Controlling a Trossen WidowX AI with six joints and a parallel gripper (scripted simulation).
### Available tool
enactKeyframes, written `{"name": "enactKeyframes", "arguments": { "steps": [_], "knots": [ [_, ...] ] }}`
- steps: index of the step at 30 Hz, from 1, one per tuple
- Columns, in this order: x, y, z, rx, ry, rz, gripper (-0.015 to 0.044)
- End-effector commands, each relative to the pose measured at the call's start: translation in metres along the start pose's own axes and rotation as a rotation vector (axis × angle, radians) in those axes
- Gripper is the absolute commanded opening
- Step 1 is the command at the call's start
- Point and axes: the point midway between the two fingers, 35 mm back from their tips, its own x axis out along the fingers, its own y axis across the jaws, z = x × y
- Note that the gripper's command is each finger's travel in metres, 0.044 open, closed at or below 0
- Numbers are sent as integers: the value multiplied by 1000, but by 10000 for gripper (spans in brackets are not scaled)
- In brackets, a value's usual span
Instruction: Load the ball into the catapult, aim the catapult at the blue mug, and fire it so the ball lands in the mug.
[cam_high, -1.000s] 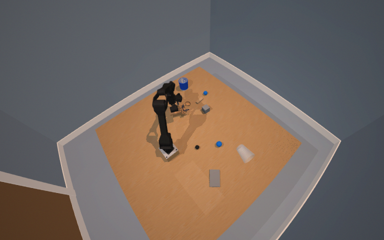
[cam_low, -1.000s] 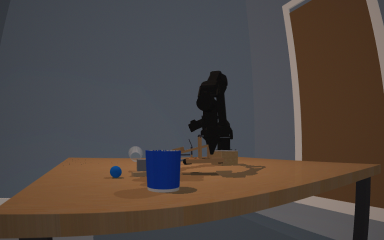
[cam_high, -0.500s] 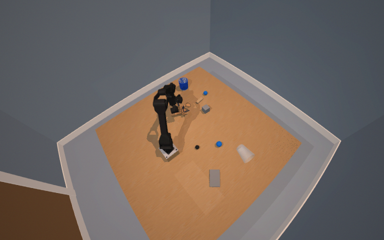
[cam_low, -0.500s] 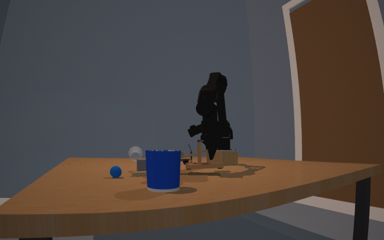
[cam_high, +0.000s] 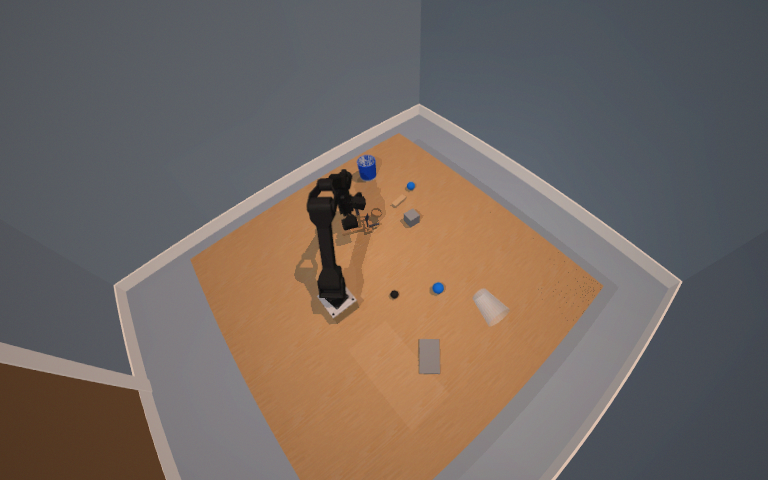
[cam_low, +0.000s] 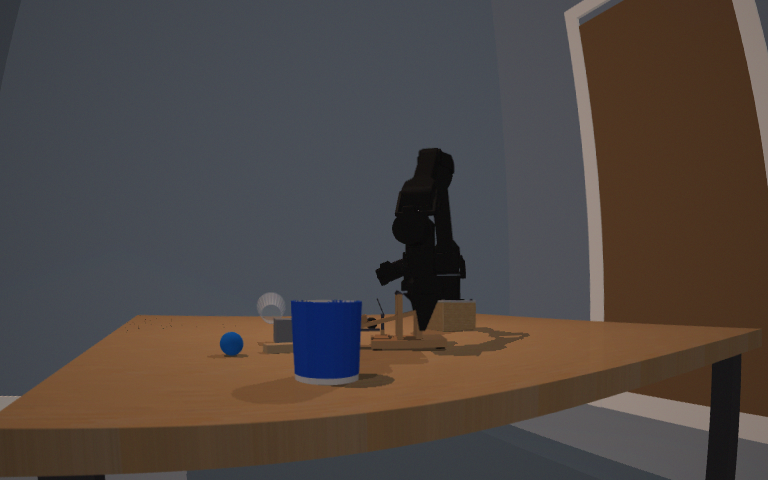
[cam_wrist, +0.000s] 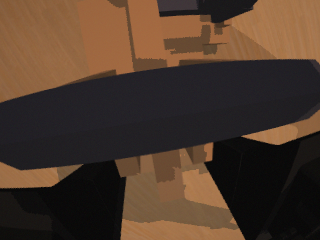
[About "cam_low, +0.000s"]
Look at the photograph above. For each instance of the blue mug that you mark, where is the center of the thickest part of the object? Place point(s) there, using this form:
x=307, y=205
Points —
x=326, y=341

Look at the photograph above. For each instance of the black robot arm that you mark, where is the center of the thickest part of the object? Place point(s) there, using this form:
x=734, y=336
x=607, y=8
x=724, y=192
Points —
x=423, y=196

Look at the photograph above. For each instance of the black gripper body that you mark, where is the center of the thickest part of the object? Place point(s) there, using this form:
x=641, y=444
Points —
x=422, y=265

